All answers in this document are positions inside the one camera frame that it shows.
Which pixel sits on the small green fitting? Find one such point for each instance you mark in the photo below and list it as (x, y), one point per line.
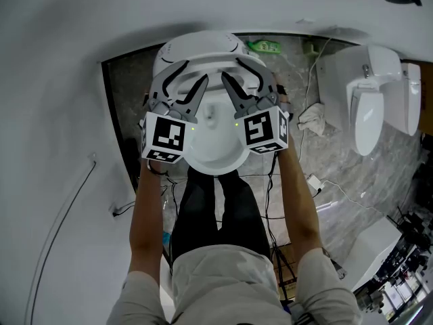
(310, 47)

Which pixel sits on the white oval toilet bowl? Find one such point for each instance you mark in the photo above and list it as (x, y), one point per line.
(216, 147)

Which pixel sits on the dark equipment clutter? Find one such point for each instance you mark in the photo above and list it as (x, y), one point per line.
(409, 249)

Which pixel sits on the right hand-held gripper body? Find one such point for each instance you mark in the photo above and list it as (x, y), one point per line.
(260, 130)

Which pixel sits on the person's right forearm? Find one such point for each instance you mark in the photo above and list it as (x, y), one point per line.
(297, 208)

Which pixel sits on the white box-shaped fixture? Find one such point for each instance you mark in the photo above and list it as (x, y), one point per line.
(379, 249)

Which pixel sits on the white round disc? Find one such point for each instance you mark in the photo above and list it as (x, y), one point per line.
(199, 44)

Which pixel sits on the open cardboard box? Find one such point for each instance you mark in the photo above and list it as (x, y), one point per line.
(427, 103)

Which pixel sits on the white power adapter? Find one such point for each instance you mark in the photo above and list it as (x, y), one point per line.
(314, 183)

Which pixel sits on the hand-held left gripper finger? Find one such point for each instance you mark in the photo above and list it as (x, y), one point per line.
(193, 102)
(158, 86)

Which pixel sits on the crumpled white cloth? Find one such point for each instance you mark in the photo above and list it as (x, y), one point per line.
(313, 118)

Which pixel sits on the white boxy closed toilet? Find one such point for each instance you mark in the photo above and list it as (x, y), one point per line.
(407, 107)

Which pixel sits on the small blue object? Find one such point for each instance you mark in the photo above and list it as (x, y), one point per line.
(167, 242)

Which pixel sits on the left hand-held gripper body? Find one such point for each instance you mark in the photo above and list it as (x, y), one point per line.
(165, 137)

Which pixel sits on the person's right hand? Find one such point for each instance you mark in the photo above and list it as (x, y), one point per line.
(282, 98)

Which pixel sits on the person's left forearm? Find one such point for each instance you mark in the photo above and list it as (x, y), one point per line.
(149, 215)

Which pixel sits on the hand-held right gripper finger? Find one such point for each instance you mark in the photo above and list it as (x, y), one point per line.
(240, 100)
(267, 83)

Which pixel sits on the person's dark trousers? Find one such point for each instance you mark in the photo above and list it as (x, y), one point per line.
(236, 222)

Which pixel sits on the person's beige shirt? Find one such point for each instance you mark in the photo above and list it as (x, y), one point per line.
(223, 289)

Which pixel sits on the green plastic bottle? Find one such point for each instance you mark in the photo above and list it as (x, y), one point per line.
(265, 46)

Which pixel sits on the white toilet with tank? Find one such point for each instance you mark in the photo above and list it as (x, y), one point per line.
(365, 113)

